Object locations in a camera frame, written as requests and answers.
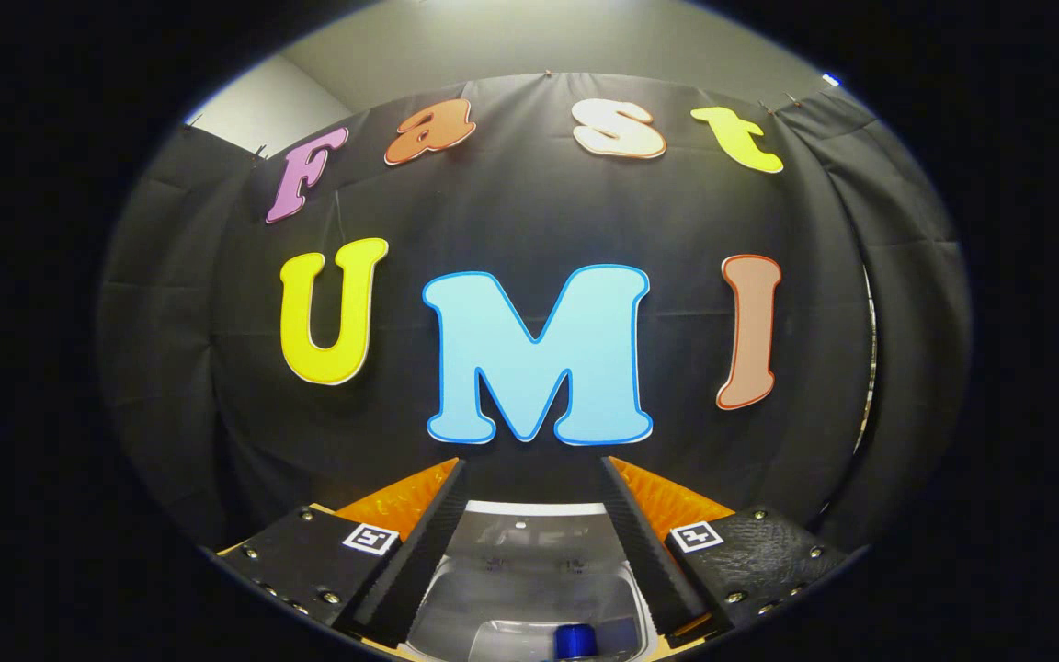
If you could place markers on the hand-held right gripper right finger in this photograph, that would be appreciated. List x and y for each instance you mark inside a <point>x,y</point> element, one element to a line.
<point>644,561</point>

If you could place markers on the wooden desktop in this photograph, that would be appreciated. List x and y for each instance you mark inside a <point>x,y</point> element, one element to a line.
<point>321,507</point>

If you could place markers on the black backdrop cloth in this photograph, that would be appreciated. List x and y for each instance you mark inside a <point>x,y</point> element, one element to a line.
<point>217,322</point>

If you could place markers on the white desktop garbage bin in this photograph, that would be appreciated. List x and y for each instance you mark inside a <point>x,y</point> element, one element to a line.
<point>511,552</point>

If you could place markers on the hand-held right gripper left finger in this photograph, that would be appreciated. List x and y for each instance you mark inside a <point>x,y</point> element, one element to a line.
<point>419,561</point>

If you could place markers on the blue pop can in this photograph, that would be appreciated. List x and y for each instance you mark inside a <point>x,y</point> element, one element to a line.
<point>575,644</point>

